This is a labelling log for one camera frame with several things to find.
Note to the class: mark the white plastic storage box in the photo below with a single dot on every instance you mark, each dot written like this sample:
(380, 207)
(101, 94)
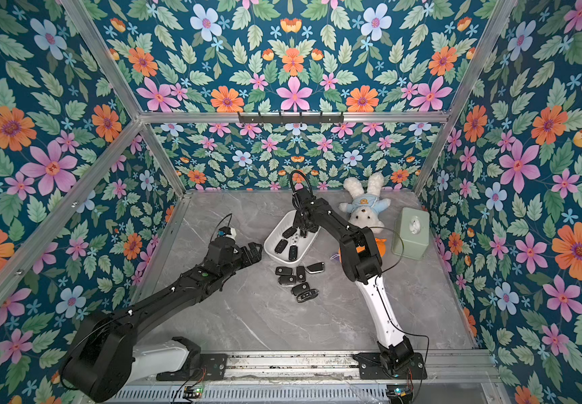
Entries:
(304, 244)

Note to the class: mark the black silver flip key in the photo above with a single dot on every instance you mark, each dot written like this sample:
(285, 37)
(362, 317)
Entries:
(316, 268)

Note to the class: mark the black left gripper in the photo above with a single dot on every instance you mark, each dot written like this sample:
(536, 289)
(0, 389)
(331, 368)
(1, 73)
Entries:
(248, 260)

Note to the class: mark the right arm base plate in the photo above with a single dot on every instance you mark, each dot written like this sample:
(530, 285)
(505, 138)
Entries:
(372, 367)

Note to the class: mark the black car key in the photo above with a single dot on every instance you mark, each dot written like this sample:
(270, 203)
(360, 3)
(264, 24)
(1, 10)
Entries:
(300, 288)
(301, 273)
(287, 280)
(293, 253)
(284, 271)
(282, 244)

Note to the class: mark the white plush bunny toy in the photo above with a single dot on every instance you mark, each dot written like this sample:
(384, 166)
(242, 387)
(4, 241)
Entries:
(367, 204)

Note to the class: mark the green tissue box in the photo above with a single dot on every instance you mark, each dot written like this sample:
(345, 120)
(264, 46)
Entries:
(412, 234)

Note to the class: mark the orange plush toy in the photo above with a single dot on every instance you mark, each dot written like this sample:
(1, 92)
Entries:
(379, 247)

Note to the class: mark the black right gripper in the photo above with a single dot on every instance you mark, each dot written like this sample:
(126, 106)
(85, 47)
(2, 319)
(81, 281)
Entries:
(304, 220)

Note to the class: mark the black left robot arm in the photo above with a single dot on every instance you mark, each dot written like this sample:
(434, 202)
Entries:
(105, 353)

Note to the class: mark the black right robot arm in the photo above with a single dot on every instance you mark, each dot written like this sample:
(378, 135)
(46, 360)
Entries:
(361, 262)

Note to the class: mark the black car key front isolated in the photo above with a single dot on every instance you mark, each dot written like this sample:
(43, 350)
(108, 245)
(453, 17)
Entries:
(290, 232)

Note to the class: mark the aluminium front rail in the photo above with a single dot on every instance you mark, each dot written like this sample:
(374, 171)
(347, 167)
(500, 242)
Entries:
(443, 366)

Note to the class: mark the black wall hook rail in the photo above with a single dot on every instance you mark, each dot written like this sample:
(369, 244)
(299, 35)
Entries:
(280, 118)

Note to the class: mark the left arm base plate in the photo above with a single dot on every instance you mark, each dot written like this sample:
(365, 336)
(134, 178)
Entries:
(211, 367)

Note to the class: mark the black key with chrome trim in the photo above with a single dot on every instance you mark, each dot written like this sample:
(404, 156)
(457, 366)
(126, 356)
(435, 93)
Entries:
(307, 295)

